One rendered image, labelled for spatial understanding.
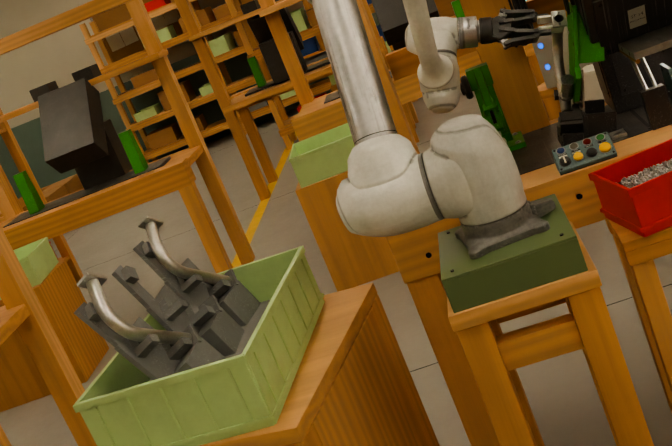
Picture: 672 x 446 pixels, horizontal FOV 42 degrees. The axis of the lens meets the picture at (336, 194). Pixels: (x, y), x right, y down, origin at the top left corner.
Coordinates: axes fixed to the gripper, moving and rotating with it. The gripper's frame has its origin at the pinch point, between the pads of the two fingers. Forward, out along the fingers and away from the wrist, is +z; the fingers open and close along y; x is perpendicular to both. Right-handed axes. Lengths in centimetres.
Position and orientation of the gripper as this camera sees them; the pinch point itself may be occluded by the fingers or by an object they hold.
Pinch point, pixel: (550, 24)
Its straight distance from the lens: 259.9
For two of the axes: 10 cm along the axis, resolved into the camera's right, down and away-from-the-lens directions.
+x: 1.6, 4.5, 8.8
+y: 0.0, -8.9, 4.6
